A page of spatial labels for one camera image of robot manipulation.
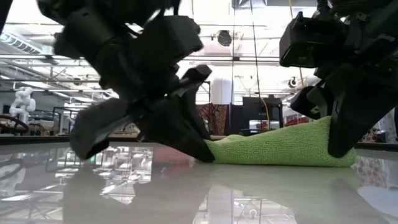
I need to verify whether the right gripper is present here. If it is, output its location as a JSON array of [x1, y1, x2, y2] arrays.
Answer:
[[290, 30, 398, 159]]

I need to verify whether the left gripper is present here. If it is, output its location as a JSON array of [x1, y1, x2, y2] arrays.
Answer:
[[52, 9, 216, 163]]

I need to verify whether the green microfibre towel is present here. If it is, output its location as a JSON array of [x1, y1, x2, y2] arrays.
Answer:
[[203, 115, 358, 168]]

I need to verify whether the white spotted cloth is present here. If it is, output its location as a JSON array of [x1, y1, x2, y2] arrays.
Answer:
[[362, 127, 388, 143]]

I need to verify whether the black cabinet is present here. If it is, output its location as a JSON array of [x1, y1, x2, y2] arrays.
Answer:
[[242, 96, 284, 130]]

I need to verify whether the dark patterned cloth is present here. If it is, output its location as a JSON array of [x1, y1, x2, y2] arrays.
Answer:
[[195, 103, 229, 136]]

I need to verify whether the white cylindrical column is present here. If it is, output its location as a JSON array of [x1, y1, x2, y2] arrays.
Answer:
[[210, 77, 233, 105]]

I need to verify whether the white humanoid robot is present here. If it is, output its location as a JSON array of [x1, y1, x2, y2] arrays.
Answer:
[[8, 86, 37, 125]]

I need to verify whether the round black ceiling device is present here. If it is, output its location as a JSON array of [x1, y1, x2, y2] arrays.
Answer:
[[216, 29, 233, 47]]

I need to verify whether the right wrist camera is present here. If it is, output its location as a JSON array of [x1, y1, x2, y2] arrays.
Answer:
[[279, 11, 349, 68]]

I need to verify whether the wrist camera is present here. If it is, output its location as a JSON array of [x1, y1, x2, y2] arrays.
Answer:
[[136, 15, 205, 72], [279, 11, 349, 68]]

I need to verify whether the yellow hanging cable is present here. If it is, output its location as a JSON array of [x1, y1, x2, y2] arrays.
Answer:
[[261, 98, 271, 128]]

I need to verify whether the black metal frame stand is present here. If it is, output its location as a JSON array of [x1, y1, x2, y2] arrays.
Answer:
[[52, 106, 78, 135]]

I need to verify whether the black hanging cord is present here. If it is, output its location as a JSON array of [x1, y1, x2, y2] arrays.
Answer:
[[251, 21, 262, 100]]

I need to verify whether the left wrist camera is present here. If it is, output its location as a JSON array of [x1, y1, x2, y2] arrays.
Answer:
[[136, 15, 205, 72]]

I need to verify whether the black cable loop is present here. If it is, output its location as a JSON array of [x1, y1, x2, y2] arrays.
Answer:
[[0, 114, 30, 135]]

